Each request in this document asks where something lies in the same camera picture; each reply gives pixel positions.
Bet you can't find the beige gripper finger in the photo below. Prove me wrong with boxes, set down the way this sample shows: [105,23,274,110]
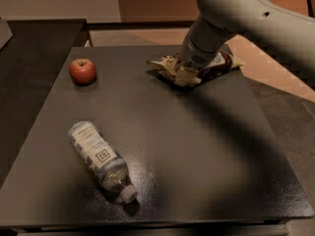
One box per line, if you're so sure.
[174,65,201,87]

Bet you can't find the brown chip bag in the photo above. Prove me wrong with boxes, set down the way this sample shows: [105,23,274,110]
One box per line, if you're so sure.
[147,50,244,85]

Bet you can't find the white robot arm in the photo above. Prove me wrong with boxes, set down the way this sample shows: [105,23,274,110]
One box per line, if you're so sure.
[181,0,315,88]

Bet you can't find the blue plastic water bottle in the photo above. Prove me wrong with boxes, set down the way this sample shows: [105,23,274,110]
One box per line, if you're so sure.
[68,121,138,205]

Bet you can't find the red apple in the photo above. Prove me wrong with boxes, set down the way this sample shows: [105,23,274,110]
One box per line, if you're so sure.
[69,58,97,86]

